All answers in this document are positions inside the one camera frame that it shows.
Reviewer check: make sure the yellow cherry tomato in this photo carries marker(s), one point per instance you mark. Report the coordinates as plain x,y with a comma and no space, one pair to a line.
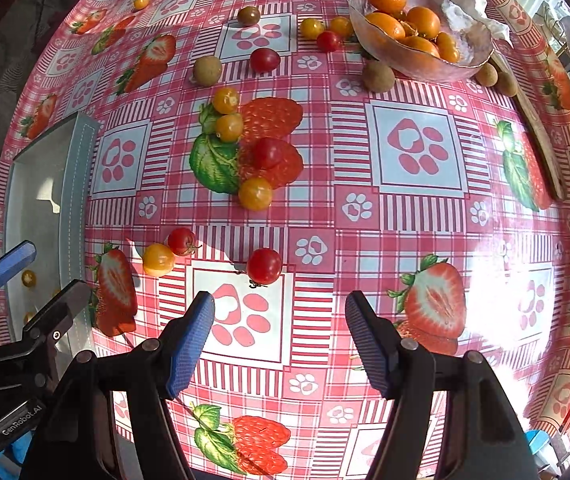
226,100
158,259
141,3
229,127
255,193
311,28
28,278

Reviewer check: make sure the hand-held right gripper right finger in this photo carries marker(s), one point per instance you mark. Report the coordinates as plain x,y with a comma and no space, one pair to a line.
371,352

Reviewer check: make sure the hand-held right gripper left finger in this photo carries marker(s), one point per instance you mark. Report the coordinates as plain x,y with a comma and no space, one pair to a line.
190,352

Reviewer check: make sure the orange cherry tomato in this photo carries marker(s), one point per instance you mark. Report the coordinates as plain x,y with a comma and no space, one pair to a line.
341,26

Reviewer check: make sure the dark brown cherry tomato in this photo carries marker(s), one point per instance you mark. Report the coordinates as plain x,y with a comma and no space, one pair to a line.
248,15

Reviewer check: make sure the wooden board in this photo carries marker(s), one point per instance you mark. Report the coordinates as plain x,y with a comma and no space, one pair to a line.
540,130

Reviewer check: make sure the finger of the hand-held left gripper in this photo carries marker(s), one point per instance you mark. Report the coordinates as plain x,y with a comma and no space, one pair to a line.
60,306
9,264

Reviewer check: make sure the clear plastic tray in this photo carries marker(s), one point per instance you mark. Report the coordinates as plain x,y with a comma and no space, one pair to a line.
50,200

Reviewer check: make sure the orange kumquat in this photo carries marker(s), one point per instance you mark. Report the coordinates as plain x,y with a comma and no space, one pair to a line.
384,27
420,46
422,21
447,46

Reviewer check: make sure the clear glass bowl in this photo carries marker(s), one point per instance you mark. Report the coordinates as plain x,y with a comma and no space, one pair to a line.
415,62

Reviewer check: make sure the blue box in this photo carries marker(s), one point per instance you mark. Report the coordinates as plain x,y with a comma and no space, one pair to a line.
540,444

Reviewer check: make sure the strawberry print tablecloth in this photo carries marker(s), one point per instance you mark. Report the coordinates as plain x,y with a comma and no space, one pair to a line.
365,200

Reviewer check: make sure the red cherry tomato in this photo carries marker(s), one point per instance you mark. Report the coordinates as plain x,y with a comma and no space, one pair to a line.
181,241
264,266
265,60
328,41
268,152

